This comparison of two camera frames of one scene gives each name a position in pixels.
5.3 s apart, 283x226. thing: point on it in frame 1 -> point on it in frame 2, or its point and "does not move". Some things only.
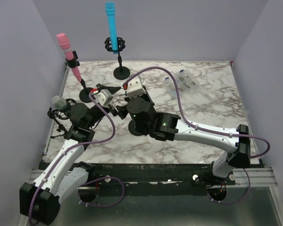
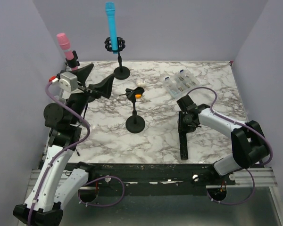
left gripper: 122,111 -> 103,87
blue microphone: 110,11 does not move
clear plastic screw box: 185,81 does not move
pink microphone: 65,46 does not move
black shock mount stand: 121,73 does not move
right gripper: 144,97 -> 189,128
